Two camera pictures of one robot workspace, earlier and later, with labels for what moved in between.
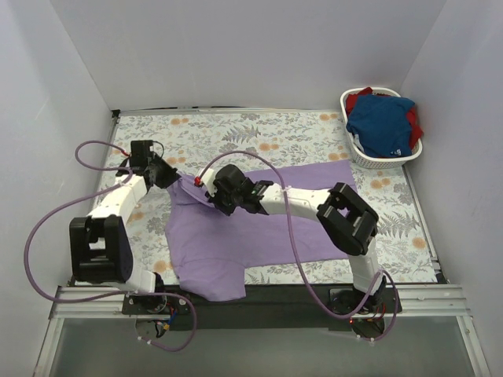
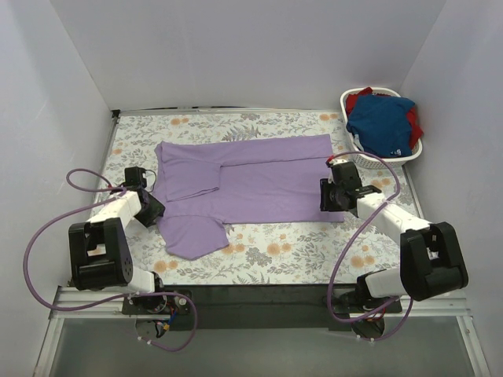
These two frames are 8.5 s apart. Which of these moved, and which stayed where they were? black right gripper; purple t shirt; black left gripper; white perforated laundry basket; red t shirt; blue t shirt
Moved: black left gripper; black right gripper; purple t shirt
Stayed: red t shirt; blue t shirt; white perforated laundry basket
